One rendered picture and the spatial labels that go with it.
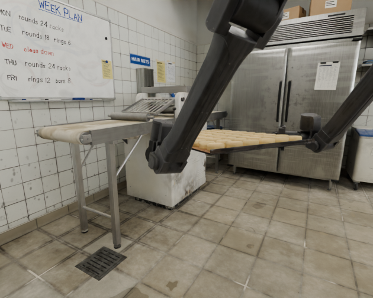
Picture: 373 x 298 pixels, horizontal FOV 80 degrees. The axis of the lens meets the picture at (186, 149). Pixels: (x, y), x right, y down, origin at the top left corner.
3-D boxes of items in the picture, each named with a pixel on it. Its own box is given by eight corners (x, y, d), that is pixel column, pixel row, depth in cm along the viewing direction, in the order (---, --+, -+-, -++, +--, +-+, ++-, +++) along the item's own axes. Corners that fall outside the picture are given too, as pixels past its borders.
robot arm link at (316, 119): (315, 152, 81) (334, 147, 83) (320, 120, 76) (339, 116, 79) (291, 142, 91) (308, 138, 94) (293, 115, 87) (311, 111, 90)
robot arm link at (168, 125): (153, 172, 55) (183, 171, 60) (159, 126, 52) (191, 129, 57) (138, 156, 65) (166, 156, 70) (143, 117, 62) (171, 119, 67)
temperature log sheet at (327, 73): (336, 89, 250) (340, 60, 243) (336, 89, 248) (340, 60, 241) (314, 90, 260) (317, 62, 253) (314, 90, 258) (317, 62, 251)
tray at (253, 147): (314, 142, 74) (314, 138, 74) (210, 155, 59) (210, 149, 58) (218, 132, 129) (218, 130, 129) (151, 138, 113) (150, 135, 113)
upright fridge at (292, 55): (333, 174, 342) (355, 28, 297) (337, 196, 266) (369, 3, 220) (243, 161, 410) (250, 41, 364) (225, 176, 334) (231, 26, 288)
